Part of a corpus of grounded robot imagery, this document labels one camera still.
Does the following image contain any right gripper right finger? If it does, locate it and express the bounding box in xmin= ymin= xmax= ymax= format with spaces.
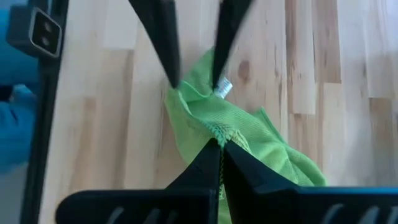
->
xmin=223 ymin=141 xmax=398 ymax=224

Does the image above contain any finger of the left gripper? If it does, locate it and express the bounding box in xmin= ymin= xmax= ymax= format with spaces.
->
xmin=129 ymin=0 xmax=182 ymax=90
xmin=211 ymin=0 xmax=254 ymax=91

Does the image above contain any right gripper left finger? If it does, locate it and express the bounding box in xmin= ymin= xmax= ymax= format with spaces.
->
xmin=55 ymin=138 xmax=223 ymax=224

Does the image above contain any green towel with white label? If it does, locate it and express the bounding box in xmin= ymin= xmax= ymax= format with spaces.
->
xmin=164 ymin=46 xmax=327 ymax=224

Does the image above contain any blue background object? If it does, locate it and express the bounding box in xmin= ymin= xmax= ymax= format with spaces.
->
xmin=0 ymin=0 xmax=40 ymax=174

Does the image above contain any black aluminium table frame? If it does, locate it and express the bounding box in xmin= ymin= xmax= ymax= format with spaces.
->
xmin=6 ymin=0 xmax=70 ymax=224

